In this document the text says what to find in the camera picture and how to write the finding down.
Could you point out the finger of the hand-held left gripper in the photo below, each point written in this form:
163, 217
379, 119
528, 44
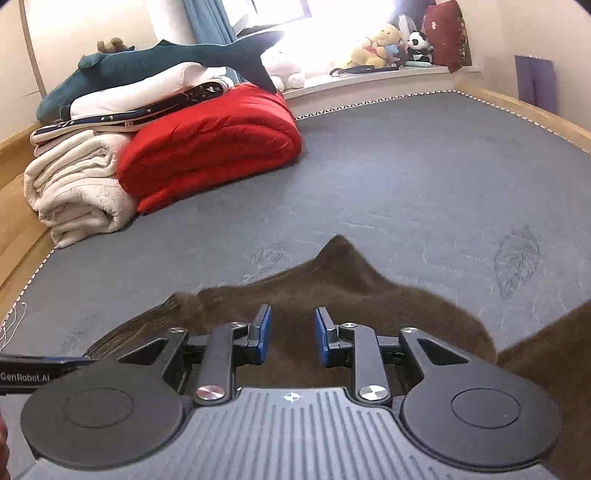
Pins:
55, 358

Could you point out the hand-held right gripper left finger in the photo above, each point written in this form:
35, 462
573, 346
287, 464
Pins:
263, 339

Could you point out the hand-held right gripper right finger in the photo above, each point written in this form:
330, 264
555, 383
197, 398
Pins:
322, 341

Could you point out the brown pants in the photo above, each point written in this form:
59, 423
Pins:
323, 286

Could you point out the grey mattress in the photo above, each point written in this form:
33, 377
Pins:
392, 184

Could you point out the cream folded blanket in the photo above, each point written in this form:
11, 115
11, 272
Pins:
74, 184

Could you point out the red folded quilt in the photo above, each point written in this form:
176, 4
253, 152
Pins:
207, 143

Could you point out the navy star-print blanket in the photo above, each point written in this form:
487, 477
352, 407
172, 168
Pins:
92, 121

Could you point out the white window sill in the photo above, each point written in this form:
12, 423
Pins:
369, 90

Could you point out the white plush toy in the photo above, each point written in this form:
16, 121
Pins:
284, 69

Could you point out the yellow bear plush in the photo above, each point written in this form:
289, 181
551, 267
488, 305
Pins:
376, 46

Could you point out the blue shark plush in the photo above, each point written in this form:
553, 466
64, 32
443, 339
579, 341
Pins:
124, 62

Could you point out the curved wooden pole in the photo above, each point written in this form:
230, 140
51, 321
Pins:
33, 50

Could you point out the panda plush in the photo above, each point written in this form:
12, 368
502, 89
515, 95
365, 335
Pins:
419, 45

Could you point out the small brown plush toy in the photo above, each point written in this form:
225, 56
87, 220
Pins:
113, 45

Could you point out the blue curtain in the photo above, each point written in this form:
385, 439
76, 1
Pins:
207, 21

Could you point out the white desk fan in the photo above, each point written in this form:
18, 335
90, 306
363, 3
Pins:
407, 27

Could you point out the window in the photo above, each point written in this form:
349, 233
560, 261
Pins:
272, 11

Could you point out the dark red pillow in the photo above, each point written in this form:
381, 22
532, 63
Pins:
445, 34

